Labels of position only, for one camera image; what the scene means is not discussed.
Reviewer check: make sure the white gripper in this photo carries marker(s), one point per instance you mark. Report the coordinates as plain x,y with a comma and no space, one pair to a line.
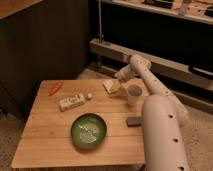
123,75

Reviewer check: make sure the white sponge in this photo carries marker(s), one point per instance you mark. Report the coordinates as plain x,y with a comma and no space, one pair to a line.
107,85

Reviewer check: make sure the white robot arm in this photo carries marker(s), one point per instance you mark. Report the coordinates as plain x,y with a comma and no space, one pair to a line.
163,114

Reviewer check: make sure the white ceramic cup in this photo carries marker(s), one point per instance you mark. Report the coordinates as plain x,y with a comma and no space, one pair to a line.
134,92

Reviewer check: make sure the dark grey sponge block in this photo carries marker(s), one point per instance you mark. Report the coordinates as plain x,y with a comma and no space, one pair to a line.
134,121

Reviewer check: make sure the metal pole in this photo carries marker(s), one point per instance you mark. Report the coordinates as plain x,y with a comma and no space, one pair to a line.
100,35

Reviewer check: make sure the green bowl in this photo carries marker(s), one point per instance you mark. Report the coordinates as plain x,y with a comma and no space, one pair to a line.
88,131

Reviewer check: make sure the white bottle with label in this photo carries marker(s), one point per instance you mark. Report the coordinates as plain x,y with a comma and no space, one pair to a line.
74,101

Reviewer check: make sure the orange carrot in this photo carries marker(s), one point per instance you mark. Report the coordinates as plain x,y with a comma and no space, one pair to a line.
55,88

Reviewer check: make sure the wooden shelf unit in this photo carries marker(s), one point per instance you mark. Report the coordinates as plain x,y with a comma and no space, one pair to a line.
180,50

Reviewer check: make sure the dark wooden cabinet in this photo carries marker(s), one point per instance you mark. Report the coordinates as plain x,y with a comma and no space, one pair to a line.
48,41

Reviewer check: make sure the wooden folding table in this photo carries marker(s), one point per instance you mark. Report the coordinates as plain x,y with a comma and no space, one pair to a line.
46,141

